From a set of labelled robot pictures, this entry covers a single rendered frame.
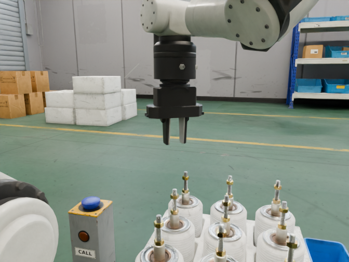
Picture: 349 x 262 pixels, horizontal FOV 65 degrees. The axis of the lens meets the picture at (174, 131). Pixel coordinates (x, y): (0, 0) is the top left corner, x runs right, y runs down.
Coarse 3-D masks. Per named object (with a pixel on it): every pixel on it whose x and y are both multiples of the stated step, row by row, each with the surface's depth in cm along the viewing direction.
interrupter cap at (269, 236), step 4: (264, 232) 61; (268, 232) 61; (272, 232) 61; (288, 232) 61; (264, 236) 60; (268, 236) 60; (272, 236) 60; (288, 236) 60; (296, 236) 60; (264, 240) 58; (268, 240) 58; (272, 240) 58; (268, 244) 57; (272, 244) 57; (276, 244) 57; (280, 244) 57; (284, 244) 57; (276, 248) 56; (280, 248) 55; (284, 248) 55; (296, 248) 56
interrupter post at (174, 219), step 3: (171, 216) 63; (174, 216) 63; (177, 216) 63; (171, 219) 63; (174, 219) 63; (177, 219) 63; (171, 222) 64; (174, 222) 63; (177, 222) 64; (171, 225) 64; (174, 225) 63; (177, 225) 64
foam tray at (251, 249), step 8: (208, 216) 82; (208, 224) 78; (248, 224) 78; (248, 232) 74; (296, 232) 74; (152, 240) 70; (200, 240) 70; (248, 240) 70; (200, 248) 67; (248, 248) 67; (256, 248) 67; (200, 256) 64; (248, 256) 64; (304, 256) 64
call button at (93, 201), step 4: (88, 196) 62; (92, 196) 62; (96, 196) 62; (84, 200) 60; (88, 200) 60; (92, 200) 60; (96, 200) 60; (84, 204) 58; (88, 204) 58; (92, 204) 58; (96, 204) 59; (88, 208) 59; (92, 208) 59
